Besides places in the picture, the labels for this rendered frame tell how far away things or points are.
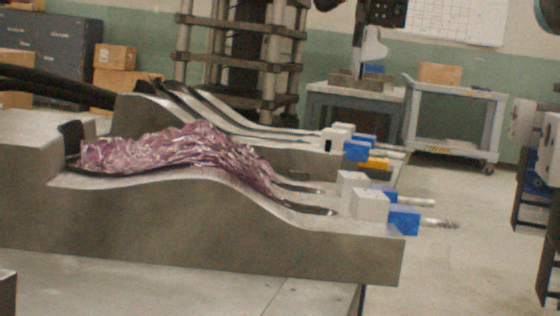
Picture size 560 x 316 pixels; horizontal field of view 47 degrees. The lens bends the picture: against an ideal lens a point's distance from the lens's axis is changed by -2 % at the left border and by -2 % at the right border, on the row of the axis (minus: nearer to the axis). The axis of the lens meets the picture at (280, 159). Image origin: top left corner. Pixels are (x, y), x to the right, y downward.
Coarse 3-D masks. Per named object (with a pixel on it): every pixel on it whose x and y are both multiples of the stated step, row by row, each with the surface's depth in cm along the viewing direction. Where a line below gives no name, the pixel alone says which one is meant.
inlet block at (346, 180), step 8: (344, 176) 85; (352, 176) 86; (360, 176) 86; (336, 184) 89; (344, 184) 84; (352, 184) 85; (360, 184) 85; (368, 184) 85; (376, 184) 89; (344, 192) 85; (384, 192) 85; (392, 192) 86; (392, 200) 86; (400, 200) 87; (408, 200) 87; (416, 200) 88; (424, 200) 88; (432, 200) 88
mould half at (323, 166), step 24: (120, 96) 104; (144, 96) 103; (96, 120) 122; (120, 120) 105; (144, 120) 104; (168, 120) 103; (192, 120) 105; (216, 120) 114; (240, 120) 123; (264, 144) 101; (288, 144) 103; (312, 144) 105; (288, 168) 100; (312, 168) 99; (336, 168) 98
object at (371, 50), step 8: (368, 32) 108; (376, 32) 108; (368, 40) 108; (376, 40) 108; (352, 48) 108; (360, 48) 107; (368, 48) 108; (376, 48) 108; (384, 48) 107; (352, 56) 108; (360, 56) 108; (368, 56) 108; (376, 56) 108; (384, 56) 107; (352, 64) 109; (352, 72) 109
